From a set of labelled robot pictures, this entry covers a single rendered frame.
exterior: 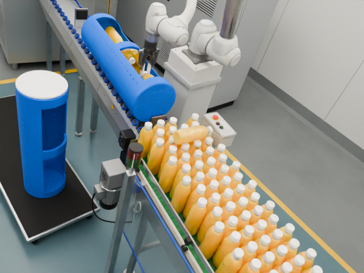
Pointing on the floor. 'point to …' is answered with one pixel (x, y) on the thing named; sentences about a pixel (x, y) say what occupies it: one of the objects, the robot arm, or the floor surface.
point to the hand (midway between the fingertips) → (145, 69)
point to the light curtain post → (112, 7)
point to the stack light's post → (127, 190)
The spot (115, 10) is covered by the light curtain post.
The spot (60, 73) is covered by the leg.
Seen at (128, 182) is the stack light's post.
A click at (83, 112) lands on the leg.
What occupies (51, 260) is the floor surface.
